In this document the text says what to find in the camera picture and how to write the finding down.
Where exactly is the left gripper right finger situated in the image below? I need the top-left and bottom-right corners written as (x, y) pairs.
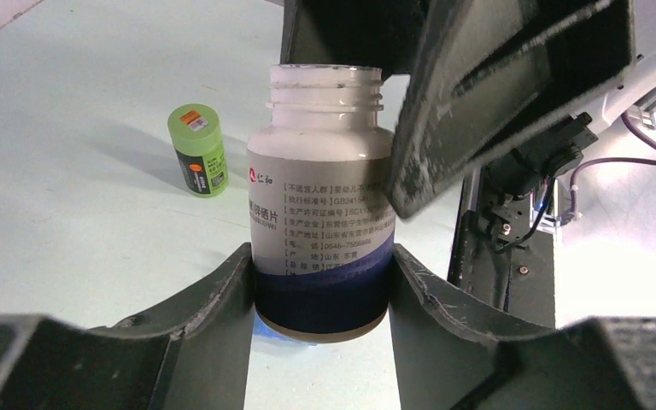
top-left (389, 244), bottom-right (656, 409)

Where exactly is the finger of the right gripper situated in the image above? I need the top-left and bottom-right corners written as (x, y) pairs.
top-left (279, 0), bottom-right (444, 77)
top-left (385, 1), bottom-right (636, 219)

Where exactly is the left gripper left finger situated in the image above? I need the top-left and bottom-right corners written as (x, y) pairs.
top-left (0, 243), bottom-right (254, 409)

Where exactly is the blue pill organizer box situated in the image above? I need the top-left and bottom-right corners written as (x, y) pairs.
top-left (252, 313), bottom-right (304, 344)

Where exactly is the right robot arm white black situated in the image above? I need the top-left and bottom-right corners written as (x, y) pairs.
top-left (280, 1), bottom-right (656, 219)

